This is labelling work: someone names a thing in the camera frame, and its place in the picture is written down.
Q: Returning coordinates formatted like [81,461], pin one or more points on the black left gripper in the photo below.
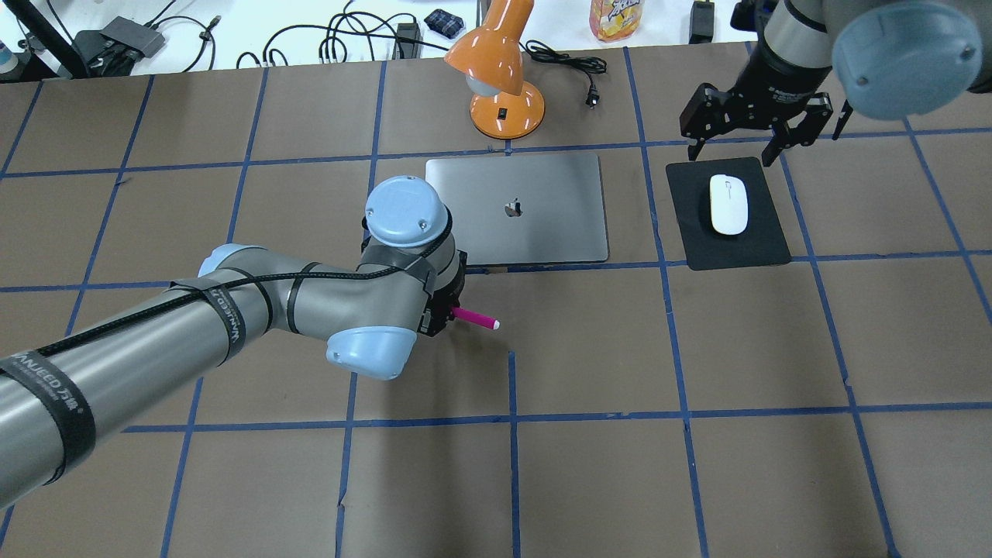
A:
[439,314]

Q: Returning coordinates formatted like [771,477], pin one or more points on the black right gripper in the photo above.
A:
[756,87]

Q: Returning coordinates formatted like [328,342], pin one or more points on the pink highlighter pen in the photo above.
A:
[477,319]

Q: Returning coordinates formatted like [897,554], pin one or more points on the white computer mouse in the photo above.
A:
[728,204]

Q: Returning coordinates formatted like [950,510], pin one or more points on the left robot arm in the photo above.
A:
[62,400]

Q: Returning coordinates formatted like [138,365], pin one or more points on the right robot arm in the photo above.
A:
[816,60]

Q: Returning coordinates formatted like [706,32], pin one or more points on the black mousepad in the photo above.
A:
[762,243]

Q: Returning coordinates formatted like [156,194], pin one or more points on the black power adapter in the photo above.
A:
[702,22]

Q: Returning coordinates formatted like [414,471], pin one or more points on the silver laptop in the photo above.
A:
[528,209]

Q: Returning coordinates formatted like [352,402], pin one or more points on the yellow drink bottle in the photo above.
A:
[612,21]

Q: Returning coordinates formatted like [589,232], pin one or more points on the orange desk lamp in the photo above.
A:
[504,105]

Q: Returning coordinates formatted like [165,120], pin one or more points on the dark blue pouch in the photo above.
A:
[444,23]

